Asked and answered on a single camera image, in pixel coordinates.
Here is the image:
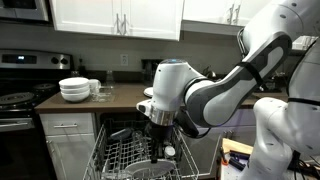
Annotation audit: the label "wire dishwasher rack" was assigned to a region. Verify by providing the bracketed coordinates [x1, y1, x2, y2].
[82, 126, 199, 180]

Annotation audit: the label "white upper cabinets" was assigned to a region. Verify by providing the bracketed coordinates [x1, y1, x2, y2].
[49, 0, 320, 50]

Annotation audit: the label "black coffee maker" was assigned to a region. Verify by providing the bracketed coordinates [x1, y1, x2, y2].
[141, 59, 161, 86]

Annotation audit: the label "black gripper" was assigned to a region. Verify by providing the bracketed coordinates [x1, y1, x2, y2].
[145, 122, 173, 149]

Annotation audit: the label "white robot base table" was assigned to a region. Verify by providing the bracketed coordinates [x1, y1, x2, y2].
[218, 138, 253, 180]

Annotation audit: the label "microwave oven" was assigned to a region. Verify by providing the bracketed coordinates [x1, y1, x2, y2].
[0, 0, 49, 22]

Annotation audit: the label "clear glass jar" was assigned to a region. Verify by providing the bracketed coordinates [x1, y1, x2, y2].
[92, 86, 114, 102]

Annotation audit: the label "white mug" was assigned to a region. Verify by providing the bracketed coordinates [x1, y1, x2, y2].
[89, 79, 101, 94]

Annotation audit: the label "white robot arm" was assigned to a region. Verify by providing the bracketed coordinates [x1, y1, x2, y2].
[136, 0, 320, 180]

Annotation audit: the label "stack of white bowls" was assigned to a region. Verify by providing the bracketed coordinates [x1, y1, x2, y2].
[59, 77, 90, 102]

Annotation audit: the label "stainless steel stove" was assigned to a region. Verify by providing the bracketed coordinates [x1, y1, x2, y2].
[0, 49, 74, 180]

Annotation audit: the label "white lower cabinet drawers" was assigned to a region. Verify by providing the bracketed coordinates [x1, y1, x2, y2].
[40, 113, 95, 180]

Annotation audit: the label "white wall outlet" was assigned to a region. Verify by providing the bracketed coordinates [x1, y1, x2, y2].
[120, 54, 128, 66]

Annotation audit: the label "open dishwasher door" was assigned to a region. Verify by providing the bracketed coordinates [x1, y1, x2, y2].
[184, 133, 221, 179]

